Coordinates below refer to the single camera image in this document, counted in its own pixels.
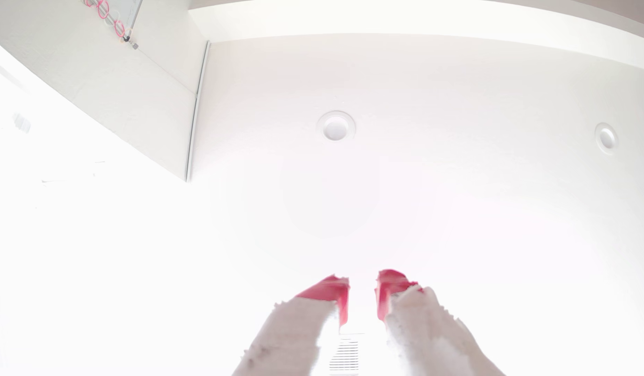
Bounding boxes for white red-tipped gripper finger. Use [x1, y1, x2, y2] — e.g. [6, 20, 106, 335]
[375, 269, 506, 376]
[232, 275, 350, 376]

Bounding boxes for white slatted air vent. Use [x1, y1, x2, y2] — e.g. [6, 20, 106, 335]
[329, 334, 360, 376]

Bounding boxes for round recessed ceiling light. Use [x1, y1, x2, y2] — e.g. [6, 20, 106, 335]
[317, 111, 356, 143]
[595, 123, 619, 155]

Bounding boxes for pink looped cable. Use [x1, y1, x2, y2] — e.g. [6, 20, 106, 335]
[83, 0, 127, 39]

